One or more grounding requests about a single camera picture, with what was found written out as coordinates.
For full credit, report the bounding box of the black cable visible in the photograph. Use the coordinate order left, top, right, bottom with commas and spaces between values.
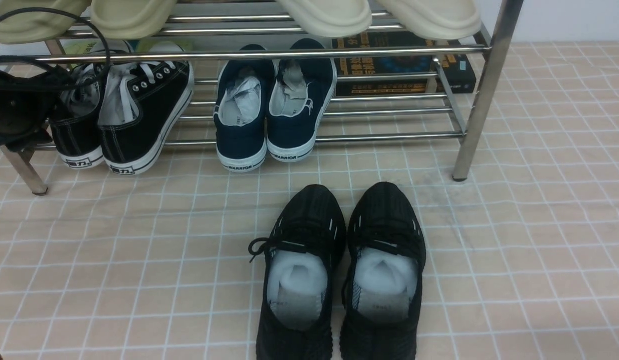
0, 7, 113, 93

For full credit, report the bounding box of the black knit sneaker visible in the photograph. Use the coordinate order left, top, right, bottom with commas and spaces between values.
339, 182, 427, 360
248, 184, 347, 360

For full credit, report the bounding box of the black knit sneaker right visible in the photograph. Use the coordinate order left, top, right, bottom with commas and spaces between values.
339, 182, 427, 360

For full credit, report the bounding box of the navy slip-on shoe right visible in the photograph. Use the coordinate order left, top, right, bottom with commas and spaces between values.
266, 58, 338, 163

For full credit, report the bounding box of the navy slip-on shoe left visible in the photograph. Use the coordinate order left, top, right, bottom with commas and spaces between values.
213, 59, 276, 173

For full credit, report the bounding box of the beige slipper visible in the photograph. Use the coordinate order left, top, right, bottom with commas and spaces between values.
0, 0, 92, 45
90, 0, 178, 40

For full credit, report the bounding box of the cream slipper far right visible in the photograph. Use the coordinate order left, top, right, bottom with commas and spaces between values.
377, 0, 483, 41

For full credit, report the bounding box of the black book with yellow text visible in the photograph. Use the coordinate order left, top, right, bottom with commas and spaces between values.
331, 31, 477, 97

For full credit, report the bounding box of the green and blue book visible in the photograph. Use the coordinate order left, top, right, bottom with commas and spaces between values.
63, 39, 195, 55

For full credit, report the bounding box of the navy slip-on shoe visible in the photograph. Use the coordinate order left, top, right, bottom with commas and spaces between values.
213, 59, 276, 173
266, 58, 338, 163

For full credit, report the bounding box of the stainless steel shoe rack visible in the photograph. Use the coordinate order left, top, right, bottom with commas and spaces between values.
0, 0, 524, 196

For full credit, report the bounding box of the beige slipper far left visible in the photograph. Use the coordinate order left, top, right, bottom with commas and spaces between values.
0, 0, 92, 45

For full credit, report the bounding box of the black knit sneaker left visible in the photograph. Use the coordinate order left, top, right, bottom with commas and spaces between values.
248, 184, 347, 360

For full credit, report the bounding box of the black canvas sneaker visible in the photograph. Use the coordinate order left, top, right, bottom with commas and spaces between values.
49, 39, 134, 170
97, 60, 195, 176

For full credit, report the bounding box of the cream slipper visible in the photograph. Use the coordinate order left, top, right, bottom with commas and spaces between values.
377, 0, 483, 41
276, 0, 372, 39

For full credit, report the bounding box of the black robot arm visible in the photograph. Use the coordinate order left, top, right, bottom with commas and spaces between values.
0, 66, 71, 153

